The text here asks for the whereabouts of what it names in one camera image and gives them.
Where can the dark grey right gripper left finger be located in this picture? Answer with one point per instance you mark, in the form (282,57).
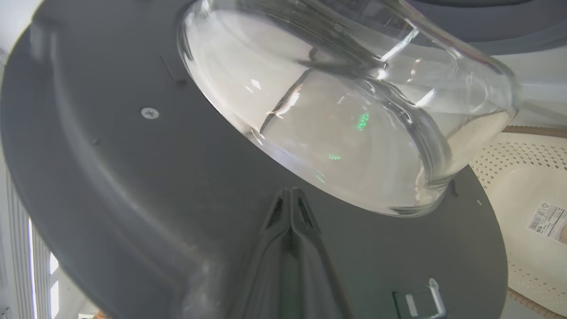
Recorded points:
(266,274)

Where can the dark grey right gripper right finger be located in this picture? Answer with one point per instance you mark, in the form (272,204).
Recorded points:
(316,274)

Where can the round glass washing machine door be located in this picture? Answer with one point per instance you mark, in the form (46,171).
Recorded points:
(133,186)

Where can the metal door latch hook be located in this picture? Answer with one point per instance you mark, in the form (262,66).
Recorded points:
(425,301)

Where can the silver door screw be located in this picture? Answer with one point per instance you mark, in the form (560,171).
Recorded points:
(149,113)

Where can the cream perforated laundry basket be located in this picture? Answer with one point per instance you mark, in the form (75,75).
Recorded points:
(518,186)

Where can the white washing machine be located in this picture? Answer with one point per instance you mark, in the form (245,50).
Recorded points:
(540,66)

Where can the grey rubber door gasket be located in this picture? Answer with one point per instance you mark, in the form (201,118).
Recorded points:
(509,26)

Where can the white barcode sticker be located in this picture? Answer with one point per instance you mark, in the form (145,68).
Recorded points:
(549,220)

